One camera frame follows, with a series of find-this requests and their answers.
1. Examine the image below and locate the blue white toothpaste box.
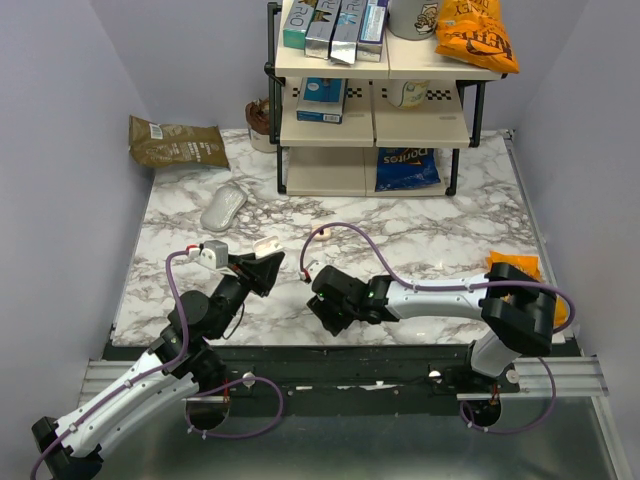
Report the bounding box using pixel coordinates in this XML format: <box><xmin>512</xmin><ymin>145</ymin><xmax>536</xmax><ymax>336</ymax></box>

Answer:
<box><xmin>356</xmin><ymin>0</ymin><xmax>388</xmax><ymax>62</ymax></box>

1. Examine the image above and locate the blue box middle shelf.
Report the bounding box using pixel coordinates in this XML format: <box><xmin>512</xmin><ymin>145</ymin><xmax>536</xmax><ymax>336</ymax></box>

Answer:
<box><xmin>296</xmin><ymin>77</ymin><xmax>347</xmax><ymax>124</ymax></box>

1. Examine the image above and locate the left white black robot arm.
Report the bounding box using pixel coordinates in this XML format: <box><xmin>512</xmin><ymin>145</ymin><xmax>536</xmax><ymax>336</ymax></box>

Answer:
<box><xmin>30</xmin><ymin>244</ymin><xmax>285</xmax><ymax>479</ymax></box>

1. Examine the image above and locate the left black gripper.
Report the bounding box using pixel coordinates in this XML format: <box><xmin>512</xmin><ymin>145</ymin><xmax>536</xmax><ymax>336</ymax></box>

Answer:
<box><xmin>209</xmin><ymin>249</ymin><xmax>285</xmax><ymax>341</ymax></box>

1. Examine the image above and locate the silver toothpaste box middle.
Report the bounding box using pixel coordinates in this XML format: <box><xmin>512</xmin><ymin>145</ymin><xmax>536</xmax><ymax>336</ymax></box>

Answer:
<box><xmin>329</xmin><ymin>0</ymin><xmax>367</xmax><ymax>65</ymax></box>

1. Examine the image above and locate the silver toothpaste box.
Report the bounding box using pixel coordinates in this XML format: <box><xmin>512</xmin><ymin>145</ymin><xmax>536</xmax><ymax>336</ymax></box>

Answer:
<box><xmin>329</xmin><ymin>0</ymin><xmax>367</xmax><ymax>65</ymax></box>
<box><xmin>304</xmin><ymin>0</ymin><xmax>342</xmax><ymax>60</ymax></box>

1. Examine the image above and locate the chocolate cupcake in wrapper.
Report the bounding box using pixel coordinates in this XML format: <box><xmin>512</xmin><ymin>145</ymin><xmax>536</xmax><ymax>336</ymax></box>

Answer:
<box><xmin>245</xmin><ymin>99</ymin><xmax>277</xmax><ymax>153</ymax></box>

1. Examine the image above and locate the orange chips bag on shelf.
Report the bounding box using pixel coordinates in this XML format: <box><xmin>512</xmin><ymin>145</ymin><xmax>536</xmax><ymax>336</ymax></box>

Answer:
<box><xmin>435</xmin><ymin>0</ymin><xmax>520</xmax><ymax>74</ymax></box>

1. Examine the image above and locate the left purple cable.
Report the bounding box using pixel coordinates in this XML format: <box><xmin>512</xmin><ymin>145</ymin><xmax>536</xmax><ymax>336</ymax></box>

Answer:
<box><xmin>29</xmin><ymin>244</ymin><xmax>285</xmax><ymax>480</ymax></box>

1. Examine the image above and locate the teal toothpaste box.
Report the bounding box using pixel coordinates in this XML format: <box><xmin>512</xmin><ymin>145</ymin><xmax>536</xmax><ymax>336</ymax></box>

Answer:
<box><xmin>282</xmin><ymin>0</ymin><xmax>317</xmax><ymax>50</ymax></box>

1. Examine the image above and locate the grey printed mug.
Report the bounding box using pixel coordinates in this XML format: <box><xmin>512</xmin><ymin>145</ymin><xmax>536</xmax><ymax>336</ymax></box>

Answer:
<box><xmin>388</xmin><ymin>0</ymin><xmax>442</xmax><ymax>41</ymax></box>

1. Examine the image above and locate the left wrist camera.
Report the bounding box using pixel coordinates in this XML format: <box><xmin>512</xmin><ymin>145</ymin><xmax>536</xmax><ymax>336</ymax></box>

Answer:
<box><xmin>186</xmin><ymin>240</ymin><xmax>229</xmax><ymax>271</ymax></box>

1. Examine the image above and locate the silver toothpaste box left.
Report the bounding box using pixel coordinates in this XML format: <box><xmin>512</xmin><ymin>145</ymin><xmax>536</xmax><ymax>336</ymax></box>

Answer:
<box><xmin>304</xmin><ymin>0</ymin><xmax>342</xmax><ymax>60</ymax></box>

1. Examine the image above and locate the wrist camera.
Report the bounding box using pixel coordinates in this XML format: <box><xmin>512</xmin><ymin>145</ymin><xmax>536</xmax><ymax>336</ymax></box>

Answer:
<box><xmin>186</xmin><ymin>240</ymin><xmax>229</xmax><ymax>271</ymax></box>
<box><xmin>299</xmin><ymin>260</ymin><xmax>324</xmax><ymax>284</ymax></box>

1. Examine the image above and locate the orange snack bag on table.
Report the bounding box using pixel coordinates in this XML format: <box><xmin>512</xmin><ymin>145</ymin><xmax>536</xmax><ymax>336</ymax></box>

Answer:
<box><xmin>485</xmin><ymin>250</ymin><xmax>569</xmax><ymax>329</ymax></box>

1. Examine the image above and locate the blue Doritos bag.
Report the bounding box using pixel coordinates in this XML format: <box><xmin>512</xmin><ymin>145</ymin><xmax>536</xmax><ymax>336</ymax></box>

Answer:
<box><xmin>375</xmin><ymin>147</ymin><xmax>441</xmax><ymax>192</ymax></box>

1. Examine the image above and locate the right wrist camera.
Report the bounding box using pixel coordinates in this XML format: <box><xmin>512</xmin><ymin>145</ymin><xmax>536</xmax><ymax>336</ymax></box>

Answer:
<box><xmin>299</xmin><ymin>260</ymin><xmax>324</xmax><ymax>284</ymax></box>

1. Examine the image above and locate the brown snack bag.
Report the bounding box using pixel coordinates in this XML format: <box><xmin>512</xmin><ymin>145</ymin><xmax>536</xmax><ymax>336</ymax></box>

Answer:
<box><xmin>128</xmin><ymin>115</ymin><xmax>229</xmax><ymax>169</ymax></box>

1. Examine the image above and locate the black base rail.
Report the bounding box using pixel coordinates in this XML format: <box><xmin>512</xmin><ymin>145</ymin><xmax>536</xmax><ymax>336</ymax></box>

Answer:
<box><xmin>102</xmin><ymin>341</ymin><xmax>521</xmax><ymax>417</ymax></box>

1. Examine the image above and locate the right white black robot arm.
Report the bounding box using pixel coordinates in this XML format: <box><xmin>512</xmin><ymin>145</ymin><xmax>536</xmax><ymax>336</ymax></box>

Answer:
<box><xmin>303</xmin><ymin>261</ymin><xmax>557</xmax><ymax>392</ymax></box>

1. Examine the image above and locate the beige black shelf rack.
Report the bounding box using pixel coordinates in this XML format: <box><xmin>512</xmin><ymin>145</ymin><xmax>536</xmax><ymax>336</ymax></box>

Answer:
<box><xmin>264</xmin><ymin>1</ymin><xmax>501</xmax><ymax>197</ymax></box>

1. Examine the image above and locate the beige earbud charging case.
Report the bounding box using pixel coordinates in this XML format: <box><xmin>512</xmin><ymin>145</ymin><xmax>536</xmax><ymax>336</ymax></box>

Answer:
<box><xmin>311</xmin><ymin>227</ymin><xmax>332</xmax><ymax>241</ymax></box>

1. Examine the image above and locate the white yellow mug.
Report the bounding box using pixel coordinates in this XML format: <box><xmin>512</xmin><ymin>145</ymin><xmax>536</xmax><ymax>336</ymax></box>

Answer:
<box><xmin>387</xmin><ymin>80</ymin><xmax>430</xmax><ymax>110</ymax></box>

